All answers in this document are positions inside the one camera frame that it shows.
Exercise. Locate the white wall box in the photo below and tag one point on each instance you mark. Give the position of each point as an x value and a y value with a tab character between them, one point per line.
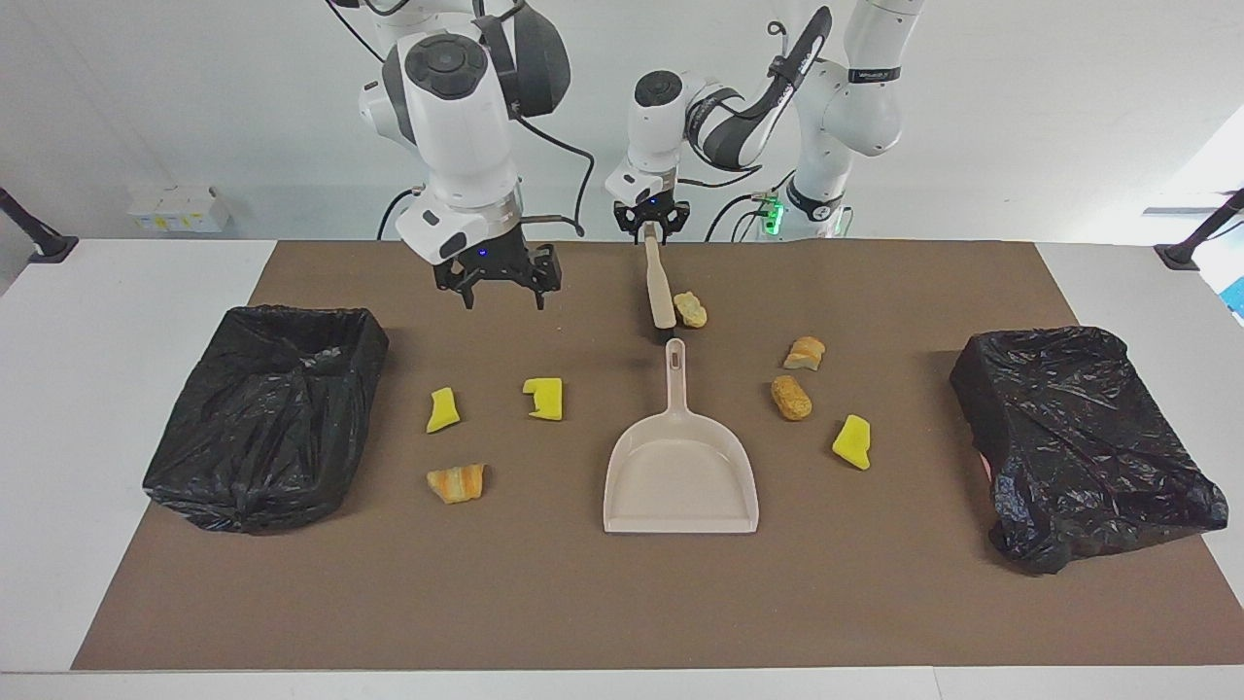
180	209

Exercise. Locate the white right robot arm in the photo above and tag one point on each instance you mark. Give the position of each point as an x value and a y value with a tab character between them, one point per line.
457	117

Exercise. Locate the beige hand brush black bristles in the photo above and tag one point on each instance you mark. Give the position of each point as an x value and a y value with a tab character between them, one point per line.
662	292

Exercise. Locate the black bag-lined trash bin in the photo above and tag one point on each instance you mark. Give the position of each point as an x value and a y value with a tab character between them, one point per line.
262	428
1079	447

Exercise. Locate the brown table mat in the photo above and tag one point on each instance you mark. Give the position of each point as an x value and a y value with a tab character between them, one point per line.
583	603

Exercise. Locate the brown bread roll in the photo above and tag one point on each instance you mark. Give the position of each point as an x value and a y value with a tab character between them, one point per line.
791	398

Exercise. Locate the yellow sponge piece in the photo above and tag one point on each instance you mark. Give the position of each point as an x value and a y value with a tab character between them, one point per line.
852	442
444	410
546	399

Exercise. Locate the beige plastic dustpan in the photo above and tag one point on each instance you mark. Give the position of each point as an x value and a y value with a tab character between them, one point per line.
680	476

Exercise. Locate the striped orange croissant piece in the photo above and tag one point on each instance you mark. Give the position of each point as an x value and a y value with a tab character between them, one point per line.
456	483

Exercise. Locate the blue plastic item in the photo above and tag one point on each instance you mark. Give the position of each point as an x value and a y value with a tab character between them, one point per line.
1237	297

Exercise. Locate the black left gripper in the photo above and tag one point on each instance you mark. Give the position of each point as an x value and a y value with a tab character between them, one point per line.
653	208

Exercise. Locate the pale flaky pastry piece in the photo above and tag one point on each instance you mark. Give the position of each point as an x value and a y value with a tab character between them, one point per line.
691	310

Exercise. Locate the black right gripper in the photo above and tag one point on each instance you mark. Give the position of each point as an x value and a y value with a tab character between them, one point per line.
498	261

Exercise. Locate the black camera stand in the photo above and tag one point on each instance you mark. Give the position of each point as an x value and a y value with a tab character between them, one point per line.
1181	256
49	249

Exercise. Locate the crusty bread chunk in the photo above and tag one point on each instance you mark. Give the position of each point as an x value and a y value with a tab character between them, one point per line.
805	354

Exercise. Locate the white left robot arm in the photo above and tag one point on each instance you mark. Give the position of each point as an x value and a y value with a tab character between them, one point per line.
846	107

